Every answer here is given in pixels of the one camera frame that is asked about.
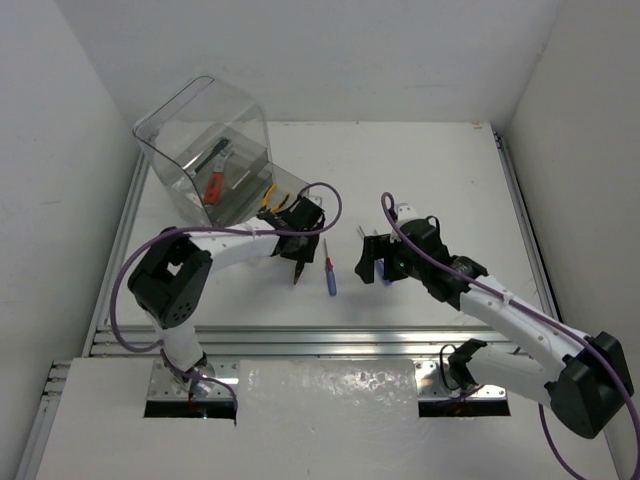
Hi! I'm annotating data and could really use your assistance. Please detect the red handled adjustable wrench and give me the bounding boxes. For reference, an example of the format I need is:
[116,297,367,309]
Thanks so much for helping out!
[203,153,234,205]

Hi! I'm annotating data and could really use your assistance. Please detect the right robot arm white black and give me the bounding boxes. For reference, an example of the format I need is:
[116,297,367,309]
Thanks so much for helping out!
[355,213,634,439]

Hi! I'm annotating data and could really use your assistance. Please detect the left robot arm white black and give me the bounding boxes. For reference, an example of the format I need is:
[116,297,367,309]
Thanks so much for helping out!
[127,196,325,383]

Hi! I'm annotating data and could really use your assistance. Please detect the black handled adjustable wrench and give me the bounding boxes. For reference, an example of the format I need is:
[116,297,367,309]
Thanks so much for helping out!
[190,138,231,177]

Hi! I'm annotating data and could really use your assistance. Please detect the clear stacked plastic container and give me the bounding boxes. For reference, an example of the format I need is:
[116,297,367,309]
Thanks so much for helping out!
[131,74,277,232]

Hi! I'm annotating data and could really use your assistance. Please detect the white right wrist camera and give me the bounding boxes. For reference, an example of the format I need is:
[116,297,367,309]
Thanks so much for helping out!
[394,203,420,224]

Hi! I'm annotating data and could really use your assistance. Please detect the aluminium frame rail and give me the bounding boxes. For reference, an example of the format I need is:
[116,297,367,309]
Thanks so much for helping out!
[18,122,564,479]

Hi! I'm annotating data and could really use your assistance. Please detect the yellow black needle-nose pliers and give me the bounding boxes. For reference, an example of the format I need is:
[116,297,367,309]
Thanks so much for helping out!
[293,261,306,285]

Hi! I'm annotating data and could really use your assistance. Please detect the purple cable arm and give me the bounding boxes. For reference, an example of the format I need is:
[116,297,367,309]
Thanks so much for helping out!
[109,181,344,406]
[380,191,640,480]

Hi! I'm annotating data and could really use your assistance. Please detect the clear plastic pull-out drawer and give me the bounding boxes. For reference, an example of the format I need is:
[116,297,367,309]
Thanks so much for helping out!
[215,165,309,225]

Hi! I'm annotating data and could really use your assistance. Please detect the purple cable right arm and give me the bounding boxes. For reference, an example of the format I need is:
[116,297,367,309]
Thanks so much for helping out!
[380,191,640,480]

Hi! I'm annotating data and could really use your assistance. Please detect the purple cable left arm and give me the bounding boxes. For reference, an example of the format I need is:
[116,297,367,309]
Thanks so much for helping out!
[109,181,344,406]

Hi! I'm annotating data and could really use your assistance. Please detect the yellow black long-nose pliers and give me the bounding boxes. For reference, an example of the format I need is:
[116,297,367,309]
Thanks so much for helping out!
[258,183,291,213]

